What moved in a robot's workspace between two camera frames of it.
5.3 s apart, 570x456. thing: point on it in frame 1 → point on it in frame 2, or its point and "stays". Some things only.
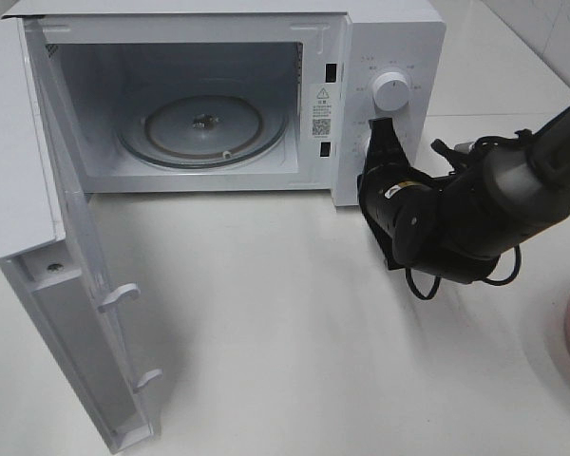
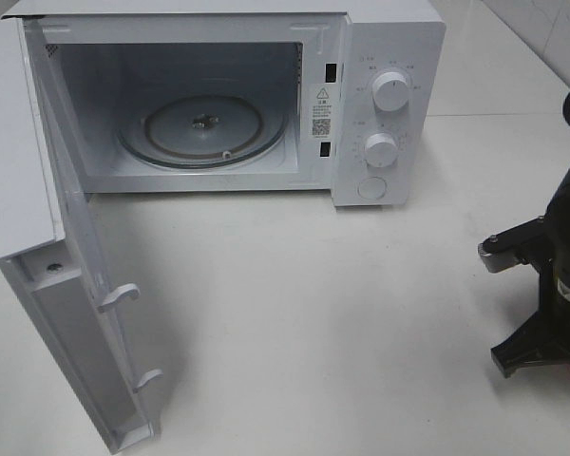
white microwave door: x=47 y=244 stays
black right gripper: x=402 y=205 → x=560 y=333
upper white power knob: x=391 y=91 stays
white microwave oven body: x=245 y=97 stays
